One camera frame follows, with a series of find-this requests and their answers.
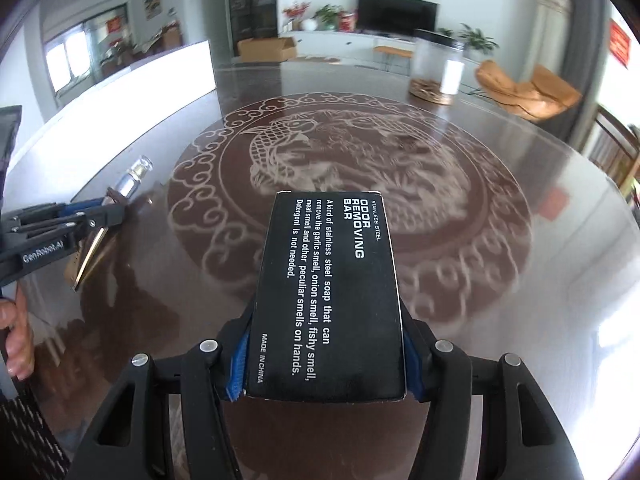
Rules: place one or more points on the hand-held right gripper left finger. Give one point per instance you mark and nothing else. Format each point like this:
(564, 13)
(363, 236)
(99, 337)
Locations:
(237, 365)

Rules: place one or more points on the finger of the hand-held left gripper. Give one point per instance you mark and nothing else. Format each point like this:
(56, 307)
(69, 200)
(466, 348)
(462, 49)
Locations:
(65, 210)
(85, 224)

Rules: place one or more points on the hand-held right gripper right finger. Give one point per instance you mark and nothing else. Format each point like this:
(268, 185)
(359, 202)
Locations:
(412, 360)

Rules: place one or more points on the black printed box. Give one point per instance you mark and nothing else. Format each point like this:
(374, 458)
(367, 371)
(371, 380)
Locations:
(330, 295)

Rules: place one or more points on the dark woven basket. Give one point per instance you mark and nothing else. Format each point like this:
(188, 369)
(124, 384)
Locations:
(30, 435)

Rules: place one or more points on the person's left hand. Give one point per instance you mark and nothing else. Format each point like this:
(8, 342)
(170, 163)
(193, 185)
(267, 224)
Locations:
(20, 335)

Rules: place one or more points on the red window poster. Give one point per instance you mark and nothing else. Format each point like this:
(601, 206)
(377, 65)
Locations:
(116, 25)

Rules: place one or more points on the red envelope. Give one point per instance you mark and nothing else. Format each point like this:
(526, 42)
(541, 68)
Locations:
(555, 202)

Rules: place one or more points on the cardboard box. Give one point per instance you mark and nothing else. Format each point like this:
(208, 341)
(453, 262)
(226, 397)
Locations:
(267, 49)

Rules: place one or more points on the dark glass display cabinet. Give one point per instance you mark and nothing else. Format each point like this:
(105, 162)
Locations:
(252, 0)

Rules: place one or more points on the wooden chair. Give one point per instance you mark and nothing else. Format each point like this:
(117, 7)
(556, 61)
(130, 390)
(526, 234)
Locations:
(617, 152)

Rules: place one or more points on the orange lounge chair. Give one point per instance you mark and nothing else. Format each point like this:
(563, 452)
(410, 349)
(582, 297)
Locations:
(530, 91)

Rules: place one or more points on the clear cylinder container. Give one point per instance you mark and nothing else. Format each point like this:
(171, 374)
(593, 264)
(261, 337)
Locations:
(437, 67)

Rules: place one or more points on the red flower arrangement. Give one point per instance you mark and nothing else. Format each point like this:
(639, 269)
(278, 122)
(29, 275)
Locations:
(295, 11)

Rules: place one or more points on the round white vase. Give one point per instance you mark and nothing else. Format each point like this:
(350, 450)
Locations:
(310, 24)

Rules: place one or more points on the wooden bench with hairpin legs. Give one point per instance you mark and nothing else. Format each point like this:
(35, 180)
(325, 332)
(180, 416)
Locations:
(394, 52)

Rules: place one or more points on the white television cabinet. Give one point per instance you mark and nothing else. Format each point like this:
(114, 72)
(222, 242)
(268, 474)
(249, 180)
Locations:
(345, 42)

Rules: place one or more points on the green potted plant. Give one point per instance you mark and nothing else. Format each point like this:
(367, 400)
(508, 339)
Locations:
(327, 15)

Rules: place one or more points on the large leafy potted plant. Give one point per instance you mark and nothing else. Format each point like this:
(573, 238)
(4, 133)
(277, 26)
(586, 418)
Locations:
(477, 37)

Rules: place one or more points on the red gift bag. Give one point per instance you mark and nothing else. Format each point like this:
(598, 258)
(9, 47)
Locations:
(346, 20)

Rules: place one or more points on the black television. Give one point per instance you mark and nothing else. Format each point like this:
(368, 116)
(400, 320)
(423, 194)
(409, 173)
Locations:
(397, 12)

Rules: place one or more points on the grey curtain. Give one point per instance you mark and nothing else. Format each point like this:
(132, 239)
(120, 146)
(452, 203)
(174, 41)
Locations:
(582, 35)

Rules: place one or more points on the white standing air conditioner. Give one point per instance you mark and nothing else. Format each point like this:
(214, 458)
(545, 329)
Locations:
(552, 20)

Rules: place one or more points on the red wall poster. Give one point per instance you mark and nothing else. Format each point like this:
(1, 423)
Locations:
(620, 42)

